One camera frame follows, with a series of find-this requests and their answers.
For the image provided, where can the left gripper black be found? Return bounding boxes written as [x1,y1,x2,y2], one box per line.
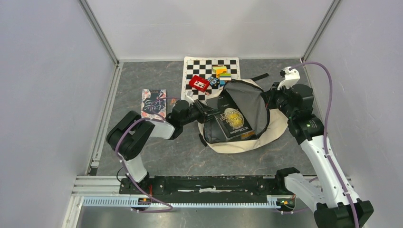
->
[181,99,221,126]

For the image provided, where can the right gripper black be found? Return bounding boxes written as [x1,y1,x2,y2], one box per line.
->
[262,81,297,119]

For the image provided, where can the black hardcover book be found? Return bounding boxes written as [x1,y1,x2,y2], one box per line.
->
[216,91,255,141]

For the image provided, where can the cream canvas backpack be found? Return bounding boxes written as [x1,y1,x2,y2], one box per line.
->
[198,73,288,154]

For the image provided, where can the floral pattern book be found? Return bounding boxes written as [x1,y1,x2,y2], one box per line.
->
[141,89,167,120]

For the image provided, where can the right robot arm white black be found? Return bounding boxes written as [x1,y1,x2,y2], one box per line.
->
[262,82,374,228]

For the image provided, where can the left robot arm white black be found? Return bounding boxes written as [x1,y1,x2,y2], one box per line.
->
[106,100,220,194]

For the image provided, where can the blue black toy robot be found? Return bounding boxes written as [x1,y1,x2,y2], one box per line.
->
[207,76,220,89]

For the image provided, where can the stacked colourful toy blocks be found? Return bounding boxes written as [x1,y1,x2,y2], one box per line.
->
[219,73,232,86]

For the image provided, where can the green orange toy block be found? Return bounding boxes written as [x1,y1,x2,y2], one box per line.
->
[212,65,227,78]

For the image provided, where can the black white chessboard mat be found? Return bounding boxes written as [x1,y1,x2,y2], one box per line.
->
[181,57,240,101]

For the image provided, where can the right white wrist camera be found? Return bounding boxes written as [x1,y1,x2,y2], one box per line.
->
[277,66,300,90]

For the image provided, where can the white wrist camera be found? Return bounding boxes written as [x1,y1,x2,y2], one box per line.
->
[277,66,300,90]
[184,90,194,104]

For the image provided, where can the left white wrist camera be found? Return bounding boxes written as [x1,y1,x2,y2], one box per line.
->
[184,90,194,104]

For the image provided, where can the red toy brick frame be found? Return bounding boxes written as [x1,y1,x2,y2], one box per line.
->
[189,75,210,93]

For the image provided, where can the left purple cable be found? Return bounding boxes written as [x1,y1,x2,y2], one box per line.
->
[114,96,182,214]

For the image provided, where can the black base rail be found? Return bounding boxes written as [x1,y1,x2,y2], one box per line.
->
[119,176,297,211]

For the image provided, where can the aluminium frame post right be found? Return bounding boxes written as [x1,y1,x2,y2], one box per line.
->
[300,0,342,62]

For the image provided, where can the aluminium frame post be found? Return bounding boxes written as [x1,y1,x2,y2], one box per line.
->
[78,0,120,66]
[300,0,342,62]

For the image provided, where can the aluminium frame post left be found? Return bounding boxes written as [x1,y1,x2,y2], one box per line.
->
[78,0,120,66]

